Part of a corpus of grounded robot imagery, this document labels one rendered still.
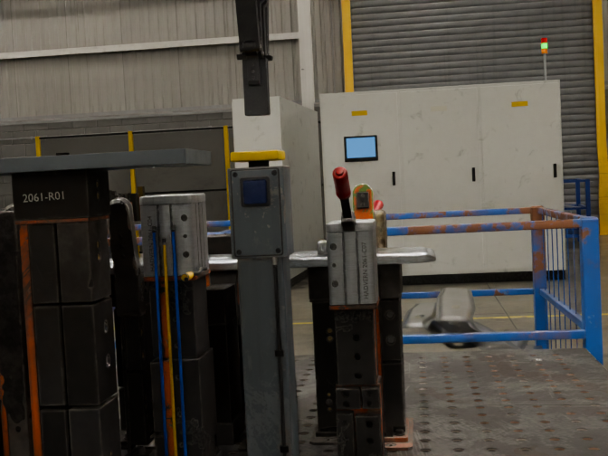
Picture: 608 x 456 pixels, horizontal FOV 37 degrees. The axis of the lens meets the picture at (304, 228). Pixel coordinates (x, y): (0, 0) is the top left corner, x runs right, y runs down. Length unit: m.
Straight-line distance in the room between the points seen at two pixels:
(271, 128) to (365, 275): 8.05
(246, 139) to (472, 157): 2.31
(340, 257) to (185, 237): 0.22
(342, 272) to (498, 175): 8.01
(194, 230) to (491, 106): 8.06
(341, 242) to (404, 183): 7.95
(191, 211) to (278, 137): 7.99
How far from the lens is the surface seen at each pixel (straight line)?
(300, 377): 1.95
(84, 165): 1.12
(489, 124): 9.24
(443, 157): 9.20
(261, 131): 9.30
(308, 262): 1.37
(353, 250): 1.25
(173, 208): 1.28
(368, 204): 1.58
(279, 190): 1.09
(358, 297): 1.26
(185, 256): 1.29
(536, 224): 3.15
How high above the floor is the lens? 1.12
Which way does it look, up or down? 3 degrees down
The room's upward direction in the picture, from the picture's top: 3 degrees counter-clockwise
